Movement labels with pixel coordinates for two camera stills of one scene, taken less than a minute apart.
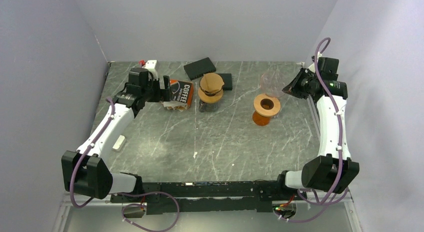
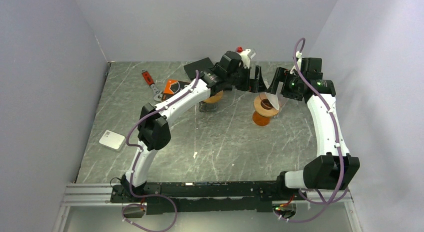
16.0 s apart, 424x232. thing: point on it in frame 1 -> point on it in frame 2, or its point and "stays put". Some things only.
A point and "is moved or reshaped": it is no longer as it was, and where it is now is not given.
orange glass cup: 260,120 stays put
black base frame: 161,198 stays put
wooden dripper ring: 210,99 stays put
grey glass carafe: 208,107 stays put
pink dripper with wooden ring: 272,83 is moved or reshaped
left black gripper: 163,94 -> 259,85
